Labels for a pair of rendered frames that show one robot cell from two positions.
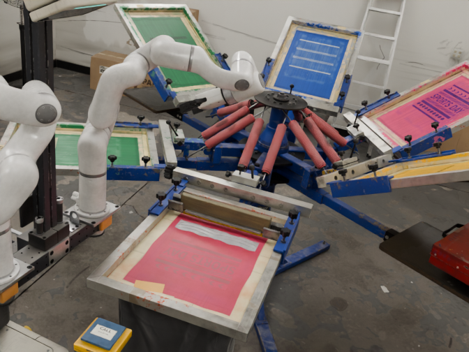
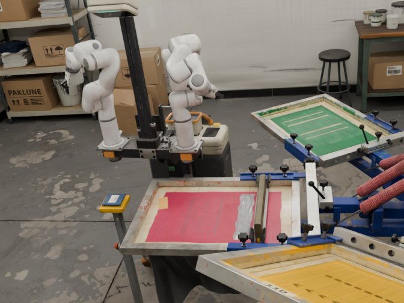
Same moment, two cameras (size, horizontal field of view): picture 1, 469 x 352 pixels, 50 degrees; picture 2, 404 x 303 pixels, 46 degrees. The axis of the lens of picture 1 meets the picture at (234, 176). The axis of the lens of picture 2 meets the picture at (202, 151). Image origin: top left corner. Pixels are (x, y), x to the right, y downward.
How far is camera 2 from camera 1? 242 cm
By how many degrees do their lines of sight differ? 77
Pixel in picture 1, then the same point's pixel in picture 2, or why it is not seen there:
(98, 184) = (177, 127)
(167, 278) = (175, 207)
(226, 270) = (197, 229)
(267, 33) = not seen: outside the picture
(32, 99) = (82, 55)
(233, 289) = (175, 237)
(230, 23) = not seen: outside the picture
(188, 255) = (206, 209)
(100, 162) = (174, 112)
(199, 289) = (168, 222)
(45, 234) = (140, 139)
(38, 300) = not seen: hidden behind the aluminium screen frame
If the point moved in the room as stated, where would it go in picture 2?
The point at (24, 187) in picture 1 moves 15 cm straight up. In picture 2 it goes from (86, 97) to (79, 70)
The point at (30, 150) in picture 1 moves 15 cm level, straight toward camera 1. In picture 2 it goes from (99, 82) to (71, 90)
